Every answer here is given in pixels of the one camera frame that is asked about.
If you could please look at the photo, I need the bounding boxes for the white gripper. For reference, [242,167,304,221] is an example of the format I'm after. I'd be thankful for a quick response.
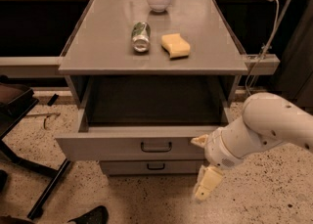
[191,127,244,202]

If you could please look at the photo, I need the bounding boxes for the grey top drawer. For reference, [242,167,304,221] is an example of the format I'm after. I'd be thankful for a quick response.
[56,106,227,161]

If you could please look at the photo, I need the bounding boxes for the grey drawer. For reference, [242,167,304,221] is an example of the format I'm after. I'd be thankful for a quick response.
[56,106,227,161]
[100,159,207,176]

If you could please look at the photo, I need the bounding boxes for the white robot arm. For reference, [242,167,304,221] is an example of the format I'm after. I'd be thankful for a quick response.
[191,92,313,202]

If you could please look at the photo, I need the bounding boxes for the grey lower drawer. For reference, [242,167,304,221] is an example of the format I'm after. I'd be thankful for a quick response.
[100,159,207,176]

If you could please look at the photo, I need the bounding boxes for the yellow sponge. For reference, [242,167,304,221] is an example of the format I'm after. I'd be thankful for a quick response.
[161,33,191,59]

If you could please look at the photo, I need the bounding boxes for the grey cabinet desk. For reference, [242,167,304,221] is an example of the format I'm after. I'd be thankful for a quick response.
[60,0,246,113]

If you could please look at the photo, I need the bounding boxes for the dark cabinet at right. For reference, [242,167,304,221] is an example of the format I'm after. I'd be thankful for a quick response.
[271,0,313,109]

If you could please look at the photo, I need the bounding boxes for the crushed green soda can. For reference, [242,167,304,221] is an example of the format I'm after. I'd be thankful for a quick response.
[131,22,151,53]

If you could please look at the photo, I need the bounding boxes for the black lower drawer handle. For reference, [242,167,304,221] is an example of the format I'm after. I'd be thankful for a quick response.
[147,163,165,171]

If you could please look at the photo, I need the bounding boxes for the black drawer handle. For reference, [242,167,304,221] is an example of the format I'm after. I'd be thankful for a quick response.
[147,163,165,171]
[140,142,172,153]

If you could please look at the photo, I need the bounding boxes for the black top drawer handle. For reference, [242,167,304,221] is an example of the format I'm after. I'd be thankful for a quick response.
[140,142,172,153]

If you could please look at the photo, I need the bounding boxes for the white cable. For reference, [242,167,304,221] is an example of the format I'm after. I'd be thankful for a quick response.
[244,0,282,97]

